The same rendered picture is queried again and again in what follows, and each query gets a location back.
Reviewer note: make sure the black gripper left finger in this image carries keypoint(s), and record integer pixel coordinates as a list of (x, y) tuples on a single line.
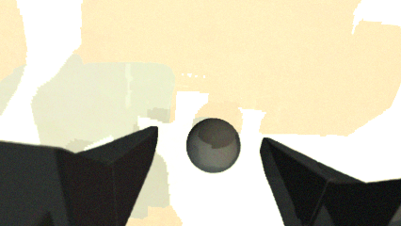
[(95, 187)]

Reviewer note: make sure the dark grey ball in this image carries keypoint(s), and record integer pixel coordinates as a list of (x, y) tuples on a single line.
[(213, 145)]

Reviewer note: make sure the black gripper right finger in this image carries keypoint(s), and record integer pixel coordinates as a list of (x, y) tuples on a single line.
[(311, 193)]

